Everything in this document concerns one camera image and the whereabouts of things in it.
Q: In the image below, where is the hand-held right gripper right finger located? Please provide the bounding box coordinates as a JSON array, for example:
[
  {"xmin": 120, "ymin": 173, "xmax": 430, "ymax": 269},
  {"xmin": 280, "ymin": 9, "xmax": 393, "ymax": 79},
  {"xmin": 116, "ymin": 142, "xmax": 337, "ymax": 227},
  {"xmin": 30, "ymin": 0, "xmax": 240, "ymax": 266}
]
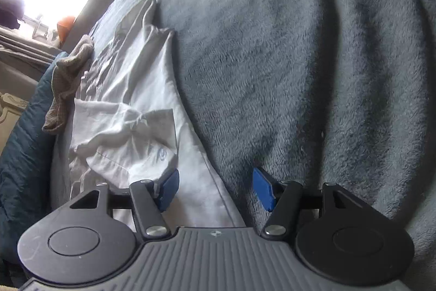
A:
[{"xmin": 252, "ymin": 167, "xmax": 372, "ymax": 240}]

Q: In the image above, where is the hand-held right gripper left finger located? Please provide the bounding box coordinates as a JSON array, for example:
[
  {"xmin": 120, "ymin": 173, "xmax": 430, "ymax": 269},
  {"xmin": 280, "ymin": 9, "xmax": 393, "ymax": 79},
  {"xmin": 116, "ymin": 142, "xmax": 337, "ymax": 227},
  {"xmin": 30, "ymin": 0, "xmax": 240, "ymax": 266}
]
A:
[{"xmin": 70, "ymin": 169, "xmax": 180, "ymax": 240}]

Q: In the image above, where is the white button shirt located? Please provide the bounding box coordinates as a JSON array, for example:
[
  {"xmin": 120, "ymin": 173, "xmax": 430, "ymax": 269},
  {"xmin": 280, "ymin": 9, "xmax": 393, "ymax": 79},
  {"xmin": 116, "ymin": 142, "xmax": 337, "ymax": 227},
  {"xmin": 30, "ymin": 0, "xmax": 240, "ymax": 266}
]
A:
[{"xmin": 68, "ymin": 0, "xmax": 246, "ymax": 228}]

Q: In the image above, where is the beige knitted sweater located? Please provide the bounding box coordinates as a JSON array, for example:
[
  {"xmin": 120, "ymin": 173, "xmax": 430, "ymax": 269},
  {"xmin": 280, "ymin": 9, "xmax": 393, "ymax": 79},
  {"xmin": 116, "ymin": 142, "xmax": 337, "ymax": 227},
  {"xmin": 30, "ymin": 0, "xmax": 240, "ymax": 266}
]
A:
[{"xmin": 42, "ymin": 34, "xmax": 95, "ymax": 135}]

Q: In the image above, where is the cream carved headboard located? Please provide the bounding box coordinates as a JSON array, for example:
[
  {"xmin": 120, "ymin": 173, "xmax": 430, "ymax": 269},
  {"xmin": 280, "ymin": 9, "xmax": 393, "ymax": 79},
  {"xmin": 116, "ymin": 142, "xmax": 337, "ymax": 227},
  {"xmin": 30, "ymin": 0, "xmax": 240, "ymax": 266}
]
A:
[{"xmin": 0, "ymin": 92, "xmax": 31, "ymax": 155}]

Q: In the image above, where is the orange bag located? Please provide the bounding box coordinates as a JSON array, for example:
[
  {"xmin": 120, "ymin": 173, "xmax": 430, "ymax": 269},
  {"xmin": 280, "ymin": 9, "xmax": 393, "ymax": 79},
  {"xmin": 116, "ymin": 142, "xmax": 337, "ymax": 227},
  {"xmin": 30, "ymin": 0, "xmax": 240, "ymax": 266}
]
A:
[{"xmin": 56, "ymin": 16, "xmax": 76, "ymax": 43}]

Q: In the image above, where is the grey curtain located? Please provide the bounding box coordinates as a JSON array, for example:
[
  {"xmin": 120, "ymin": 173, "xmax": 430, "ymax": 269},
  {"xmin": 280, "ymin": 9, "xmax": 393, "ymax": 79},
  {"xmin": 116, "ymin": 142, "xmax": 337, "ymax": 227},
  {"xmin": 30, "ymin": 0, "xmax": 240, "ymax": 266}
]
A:
[{"xmin": 0, "ymin": 27, "xmax": 65, "ymax": 97}]

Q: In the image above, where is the large hanging dark garment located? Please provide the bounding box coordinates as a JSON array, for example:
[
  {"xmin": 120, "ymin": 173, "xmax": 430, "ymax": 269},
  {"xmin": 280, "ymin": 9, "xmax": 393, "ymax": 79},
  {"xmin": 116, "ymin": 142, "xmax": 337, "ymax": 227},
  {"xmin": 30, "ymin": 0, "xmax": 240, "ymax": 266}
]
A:
[{"xmin": 0, "ymin": 0, "xmax": 25, "ymax": 29}]

